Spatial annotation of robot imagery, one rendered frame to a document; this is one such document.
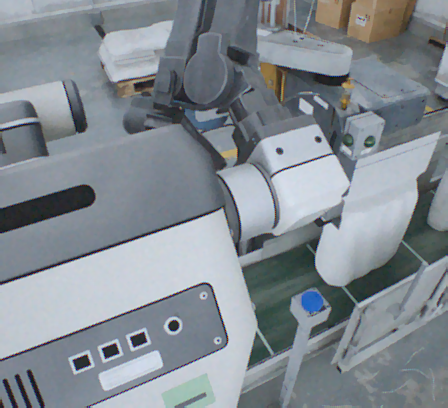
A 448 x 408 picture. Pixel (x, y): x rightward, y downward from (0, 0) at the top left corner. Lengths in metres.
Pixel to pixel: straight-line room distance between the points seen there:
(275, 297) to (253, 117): 1.25
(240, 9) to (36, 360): 0.49
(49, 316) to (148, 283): 0.10
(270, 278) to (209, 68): 1.30
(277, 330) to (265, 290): 0.19
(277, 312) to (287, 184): 1.23
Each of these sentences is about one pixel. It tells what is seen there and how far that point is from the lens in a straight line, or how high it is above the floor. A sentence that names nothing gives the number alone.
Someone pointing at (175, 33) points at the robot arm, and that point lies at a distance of 0.65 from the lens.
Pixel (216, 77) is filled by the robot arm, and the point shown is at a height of 1.55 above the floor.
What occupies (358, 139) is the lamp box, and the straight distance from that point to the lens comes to 0.92.
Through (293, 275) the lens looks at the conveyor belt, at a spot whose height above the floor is 0.38.
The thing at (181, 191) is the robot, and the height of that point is 1.52.
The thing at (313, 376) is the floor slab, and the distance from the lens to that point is 1.98.
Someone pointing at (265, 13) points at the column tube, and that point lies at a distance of 1.30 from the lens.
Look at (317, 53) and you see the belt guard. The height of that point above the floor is 1.41.
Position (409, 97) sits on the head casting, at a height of 1.33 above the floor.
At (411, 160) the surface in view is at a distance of 1.60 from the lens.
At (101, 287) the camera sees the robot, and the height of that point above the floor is 1.47.
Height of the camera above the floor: 1.78
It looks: 40 degrees down
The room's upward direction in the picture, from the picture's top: straight up
